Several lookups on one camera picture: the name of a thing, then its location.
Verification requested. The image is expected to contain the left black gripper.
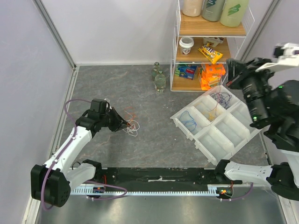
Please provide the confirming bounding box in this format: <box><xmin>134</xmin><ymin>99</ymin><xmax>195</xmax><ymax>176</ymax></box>
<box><xmin>100</xmin><ymin>107</ymin><xmax>130</xmax><ymax>133</ymax></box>

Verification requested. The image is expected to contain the white thin wire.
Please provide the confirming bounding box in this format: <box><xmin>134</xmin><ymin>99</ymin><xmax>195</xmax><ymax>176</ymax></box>
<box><xmin>123</xmin><ymin>120</ymin><xmax>141</xmax><ymax>137</ymax></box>

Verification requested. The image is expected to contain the orange thin wire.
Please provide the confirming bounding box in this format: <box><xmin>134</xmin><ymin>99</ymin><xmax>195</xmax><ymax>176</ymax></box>
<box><xmin>123</xmin><ymin>106</ymin><xmax>137</xmax><ymax>128</ymax></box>

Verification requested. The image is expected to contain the dark purple thin wire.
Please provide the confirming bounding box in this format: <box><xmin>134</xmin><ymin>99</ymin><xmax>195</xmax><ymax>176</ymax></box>
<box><xmin>210</xmin><ymin>91</ymin><xmax>233</xmax><ymax>108</ymax></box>

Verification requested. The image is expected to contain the yellow thin wire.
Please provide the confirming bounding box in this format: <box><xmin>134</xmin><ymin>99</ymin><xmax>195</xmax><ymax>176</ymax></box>
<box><xmin>203</xmin><ymin>108</ymin><xmax>222</xmax><ymax>121</ymax></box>

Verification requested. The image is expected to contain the blue thin wire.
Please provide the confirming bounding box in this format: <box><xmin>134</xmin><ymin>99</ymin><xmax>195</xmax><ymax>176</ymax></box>
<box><xmin>179</xmin><ymin>111</ymin><xmax>198</xmax><ymax>133</ymax></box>

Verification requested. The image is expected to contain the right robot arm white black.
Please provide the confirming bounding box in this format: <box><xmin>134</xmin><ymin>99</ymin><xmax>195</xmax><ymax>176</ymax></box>
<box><xmin>214</xmin><ymin>57</ymin><xmax>299</xmax><ymax>201</ymax></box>

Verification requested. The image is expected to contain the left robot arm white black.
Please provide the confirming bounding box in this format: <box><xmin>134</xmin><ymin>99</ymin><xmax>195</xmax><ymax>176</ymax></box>
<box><xmin>30</xmin><ymin>98</ymin><xmax>131</xmax><ymax>210</ymax></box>

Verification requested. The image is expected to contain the yellow candy bag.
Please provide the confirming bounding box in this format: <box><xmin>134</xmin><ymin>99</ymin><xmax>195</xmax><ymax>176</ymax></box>
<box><xmin>198</xmin><ymin>45</ymin><xmax>223</xmax><ymax>64</ymax></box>

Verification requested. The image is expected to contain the orange snack boxes stack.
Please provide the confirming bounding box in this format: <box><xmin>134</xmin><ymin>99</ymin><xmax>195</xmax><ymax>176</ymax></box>
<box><xmin>199</xmin><ymin>63</ymin><xmax>226</xmax><ymax>91</ymax></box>

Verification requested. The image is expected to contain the blue sponge package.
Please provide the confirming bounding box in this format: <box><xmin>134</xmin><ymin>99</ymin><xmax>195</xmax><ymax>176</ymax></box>
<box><xmin>175</xmin><ymin>64</ymin><xmax>197</xmax><ymax>80</ymax></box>

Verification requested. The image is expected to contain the white paper coffee cup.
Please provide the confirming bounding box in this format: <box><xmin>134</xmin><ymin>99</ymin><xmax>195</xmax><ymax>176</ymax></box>
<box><xmin>179</xmin><ymin>36</ymin><xmax>194</xmax><ymax>55</ymax></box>

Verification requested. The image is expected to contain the light green bottle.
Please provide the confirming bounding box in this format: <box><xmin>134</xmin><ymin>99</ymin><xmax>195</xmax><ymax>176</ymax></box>
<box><xmin>220</xmin><ymin>0</ymin><xmax>249</xmax><ymax>28</ymax></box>

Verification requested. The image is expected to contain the front clear glass bottle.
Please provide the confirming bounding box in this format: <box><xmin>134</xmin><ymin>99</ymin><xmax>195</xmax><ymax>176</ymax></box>
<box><xmin>154</xmin><ymin>70</ymin><xmax>166</xmax><ymax>93</ymax></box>

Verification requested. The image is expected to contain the clear glass bottle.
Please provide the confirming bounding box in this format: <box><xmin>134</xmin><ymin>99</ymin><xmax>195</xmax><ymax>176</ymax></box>
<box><xmin>154</xmin><ymin>70</ymin><xmax>166</xmax><ymax>93</ymax></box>
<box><xmin>151</xmin><ymin>62</ymin><xmax>160</xmax><ymax>81</ymax></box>

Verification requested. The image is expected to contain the white compartment tray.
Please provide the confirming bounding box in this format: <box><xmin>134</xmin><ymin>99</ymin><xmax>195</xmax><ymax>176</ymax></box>
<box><xmin>171</xmin><ymin>85</ymin><xmax>260</xmax><ymax>165</ymax></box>

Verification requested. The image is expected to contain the rear clear glass bottle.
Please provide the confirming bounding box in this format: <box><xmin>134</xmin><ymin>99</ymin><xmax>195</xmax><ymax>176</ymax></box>
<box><xmin>151</xmin><ymin>62</ymin><xmax>160</xmax><ymax>81</ymax></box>

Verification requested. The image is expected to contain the grey green bottle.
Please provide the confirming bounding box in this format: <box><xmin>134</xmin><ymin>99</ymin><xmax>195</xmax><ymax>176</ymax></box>
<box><xmin>202</xmin><ymin>0</ymin><xmax>225</xmax><ymax>22</ymax></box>

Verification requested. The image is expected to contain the beige jar on shelf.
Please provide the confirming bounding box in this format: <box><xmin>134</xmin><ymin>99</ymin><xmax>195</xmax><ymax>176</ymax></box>
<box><xmin>182</xmin><ymin>0</ymin><xmax>203</xmax><ymax>17</ymax></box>

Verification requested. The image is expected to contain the white wire shelf rack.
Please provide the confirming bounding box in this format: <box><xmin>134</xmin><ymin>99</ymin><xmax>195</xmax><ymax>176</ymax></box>
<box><xmin>170</xmin><ymin>0</ymin><xmax>255</xmax><ymax>92</ymax></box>

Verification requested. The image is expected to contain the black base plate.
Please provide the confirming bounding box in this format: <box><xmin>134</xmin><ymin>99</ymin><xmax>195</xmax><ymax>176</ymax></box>
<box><xmin>93</xmin><ymin>167</ymin><xmax>231</xmax><ymax>191</ymax></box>

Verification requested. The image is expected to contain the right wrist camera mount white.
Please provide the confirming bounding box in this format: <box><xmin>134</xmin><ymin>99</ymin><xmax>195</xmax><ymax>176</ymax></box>
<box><xmin>255</xmin><ymin>42</ymin><xmax>299</xmax><ymax>73</ymax></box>

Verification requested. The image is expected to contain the light blue cable duct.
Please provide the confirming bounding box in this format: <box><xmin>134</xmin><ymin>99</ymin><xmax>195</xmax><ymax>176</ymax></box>
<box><xmin>71</xmin><ymin>184</ymin><xmax>219</xmax><ymax>196</ymax></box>

